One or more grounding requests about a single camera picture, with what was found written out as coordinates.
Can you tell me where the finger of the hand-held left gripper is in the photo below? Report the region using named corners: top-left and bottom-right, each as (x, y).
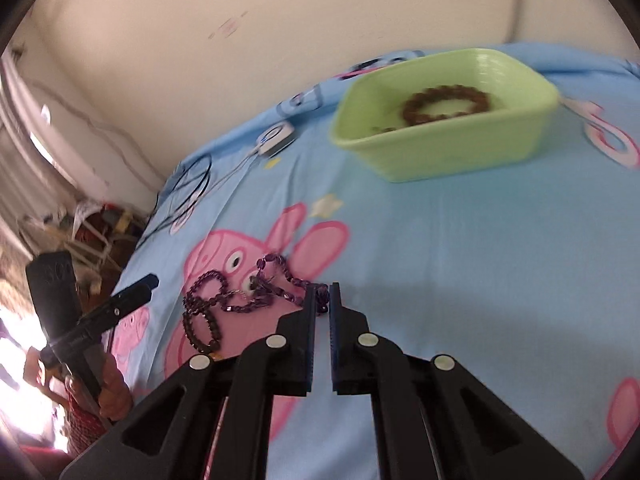
top-left (47, 274), bottom-right (160, 361)

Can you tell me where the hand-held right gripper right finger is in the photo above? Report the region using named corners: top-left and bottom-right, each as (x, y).
top-left (329, 282), bottom-right (586, 480)

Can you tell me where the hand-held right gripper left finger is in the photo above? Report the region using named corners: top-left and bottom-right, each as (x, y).
top-left (60, 284), bottom-right (321, 480)

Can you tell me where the purple bead necklace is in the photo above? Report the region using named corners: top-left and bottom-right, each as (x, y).
top-left (182, 254), bottom-right (331, 353)

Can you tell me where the green plastic basin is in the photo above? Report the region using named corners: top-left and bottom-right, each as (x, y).
top-left (330, 48), bottom-right (560, 184)

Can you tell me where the brown wooden bead bracelet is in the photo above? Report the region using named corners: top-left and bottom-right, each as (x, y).
top-left (400, 85), bottom-right (493, 127)

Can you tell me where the person's left hand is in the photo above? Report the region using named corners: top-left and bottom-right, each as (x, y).
top-left (97, 347), bottom-right (132, 422)

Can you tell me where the cluttered white rack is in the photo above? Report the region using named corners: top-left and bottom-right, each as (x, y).
top-left (20, 200), bottom-right (151, 286)

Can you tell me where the grey curtain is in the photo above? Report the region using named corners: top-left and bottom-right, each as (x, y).
top-left (0, 55), bottom-right (76, 281)

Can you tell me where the blue cartoon printed bedsheet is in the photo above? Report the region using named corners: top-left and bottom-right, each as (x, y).
top-left (107, 49), bottom-right (640, 480)

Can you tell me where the black looped cable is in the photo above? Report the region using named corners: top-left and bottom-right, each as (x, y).
top-left (132, 152), bottom-right (213, 256)

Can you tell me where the black wall power cable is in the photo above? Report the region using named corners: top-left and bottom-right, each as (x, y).
top-left (10, 47), bottom-right (168, 186)

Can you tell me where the white controller cable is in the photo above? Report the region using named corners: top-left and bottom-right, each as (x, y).
top-left (170, 150), bottom-right (263, 223)

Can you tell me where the white corded controller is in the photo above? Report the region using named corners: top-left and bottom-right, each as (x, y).
top-left (255, 122), bottom-right (297, 157)

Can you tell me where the small wall sticker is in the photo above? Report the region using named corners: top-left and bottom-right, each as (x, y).
top-left (207, 10), bottom-right (248, 41)

